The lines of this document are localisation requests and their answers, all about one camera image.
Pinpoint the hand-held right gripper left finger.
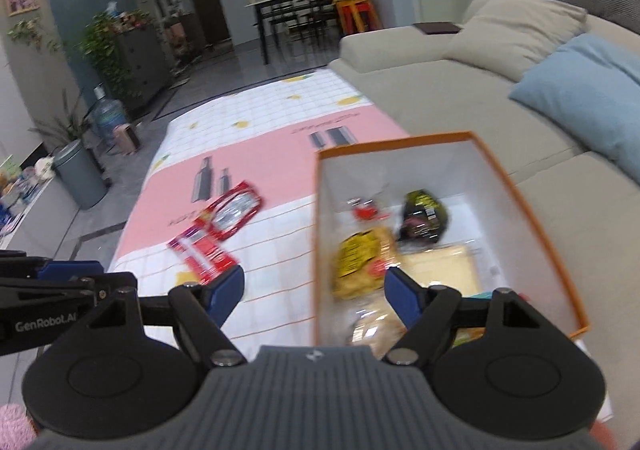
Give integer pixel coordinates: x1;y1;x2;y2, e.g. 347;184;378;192
87;264;247;367

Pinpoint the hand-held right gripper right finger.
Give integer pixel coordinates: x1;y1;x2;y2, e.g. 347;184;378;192
382;265;571;367

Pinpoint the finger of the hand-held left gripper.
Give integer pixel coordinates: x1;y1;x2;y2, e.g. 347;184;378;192
0;250;106;283
0;274;137;303

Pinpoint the clear nut packet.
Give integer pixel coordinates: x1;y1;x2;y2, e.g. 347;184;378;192
345;295;408;348

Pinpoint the yellow green snack packet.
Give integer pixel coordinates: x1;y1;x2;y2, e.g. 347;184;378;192
450;327;486;348

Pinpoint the dark snack packet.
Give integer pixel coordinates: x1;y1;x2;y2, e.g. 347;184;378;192
397;189;451;243

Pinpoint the small red snack packet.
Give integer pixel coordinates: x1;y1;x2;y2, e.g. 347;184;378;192
347;197;391;222

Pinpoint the orange cardboard box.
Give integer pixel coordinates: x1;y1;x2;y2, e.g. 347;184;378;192
312;130;591;348

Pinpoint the red pink snack packet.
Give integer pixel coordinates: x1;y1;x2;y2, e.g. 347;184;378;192
167;225;240;288

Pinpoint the white low sideboard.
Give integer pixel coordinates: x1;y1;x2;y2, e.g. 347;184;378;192
0;175;81;251

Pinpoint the red silver snack packet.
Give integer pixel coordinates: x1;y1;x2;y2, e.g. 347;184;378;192
194;180;264;243

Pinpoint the grey plant pot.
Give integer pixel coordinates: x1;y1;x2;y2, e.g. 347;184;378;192
52;139;108;210

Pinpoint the pink fuzzy cloth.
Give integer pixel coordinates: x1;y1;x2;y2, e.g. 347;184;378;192
0;402;38;450

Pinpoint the small pink heater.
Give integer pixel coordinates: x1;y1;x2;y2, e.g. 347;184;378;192
112;124;142;156

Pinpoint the long-leaf potted plant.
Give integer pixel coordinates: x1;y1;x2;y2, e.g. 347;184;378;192
30;90;101;156

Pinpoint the pink white printed mat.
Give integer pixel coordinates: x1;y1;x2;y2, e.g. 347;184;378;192
107;69;615;423

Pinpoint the blue water bottle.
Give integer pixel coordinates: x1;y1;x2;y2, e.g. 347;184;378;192
92;97;128;136

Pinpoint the beige sofa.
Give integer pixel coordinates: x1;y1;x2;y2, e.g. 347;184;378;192
327;0;640;450

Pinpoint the dark cabinet with plants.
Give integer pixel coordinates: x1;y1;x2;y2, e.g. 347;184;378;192
80;10;151;101

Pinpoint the dark grey cabinet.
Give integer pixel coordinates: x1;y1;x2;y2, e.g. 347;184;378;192
117;22;173;106

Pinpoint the hanging green vine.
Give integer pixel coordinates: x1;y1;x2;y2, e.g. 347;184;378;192
6;17;61;53

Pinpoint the dark hallway shelf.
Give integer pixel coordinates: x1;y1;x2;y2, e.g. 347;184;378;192
162;12;206;61

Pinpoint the dark brown notebook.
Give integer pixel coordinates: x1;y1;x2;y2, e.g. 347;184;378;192
412;21;461;36

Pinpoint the black dining chair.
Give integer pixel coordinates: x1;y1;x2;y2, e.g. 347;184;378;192
270;5;311;52
305;0;346;47

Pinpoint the light blue pillow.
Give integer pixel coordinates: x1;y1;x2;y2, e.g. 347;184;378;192
507;33;640;173

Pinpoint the beige cushion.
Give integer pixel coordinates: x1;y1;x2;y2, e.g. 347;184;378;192
442;0;588;83

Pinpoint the red plastic stool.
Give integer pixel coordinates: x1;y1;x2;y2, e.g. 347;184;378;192
336;0;383;37

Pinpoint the dark wooden door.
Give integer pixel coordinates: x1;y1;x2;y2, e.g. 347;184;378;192
185;0;231;43

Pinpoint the black dining table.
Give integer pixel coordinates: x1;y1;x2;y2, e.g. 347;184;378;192
245;0;341;66

